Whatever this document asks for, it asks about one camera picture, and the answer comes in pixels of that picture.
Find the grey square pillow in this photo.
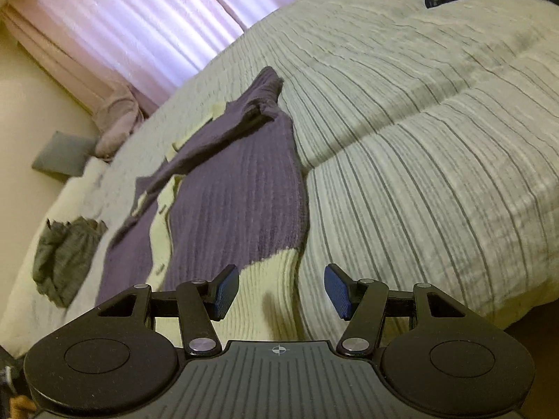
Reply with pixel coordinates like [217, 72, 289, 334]
[31, 131, 99, 179]

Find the pink drape curtain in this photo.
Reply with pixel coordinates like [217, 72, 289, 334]
[0, 0, 160, 118]

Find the crumpled pink blanket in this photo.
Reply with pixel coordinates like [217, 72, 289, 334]
[89, 84, 147, 160]

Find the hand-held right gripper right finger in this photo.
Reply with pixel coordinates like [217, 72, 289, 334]
[323, 263, 468, 357]

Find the long white pillow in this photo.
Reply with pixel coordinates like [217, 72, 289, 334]
[0, 157, 145, 356]

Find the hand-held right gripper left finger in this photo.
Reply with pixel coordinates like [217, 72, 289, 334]
[94, 264, 241, 357]

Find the grey striped bedspread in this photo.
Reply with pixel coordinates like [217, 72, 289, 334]
[0, 0, 559, 359]

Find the sheer pink curtain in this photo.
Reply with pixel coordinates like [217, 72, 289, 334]
[44, 0, 337, 105]

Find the grey plaid garment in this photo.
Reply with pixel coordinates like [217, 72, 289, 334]
[31, 216, 108, 308]

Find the purple and cream knit sweater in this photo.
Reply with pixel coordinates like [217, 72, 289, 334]
[95, 66, 312, 341]

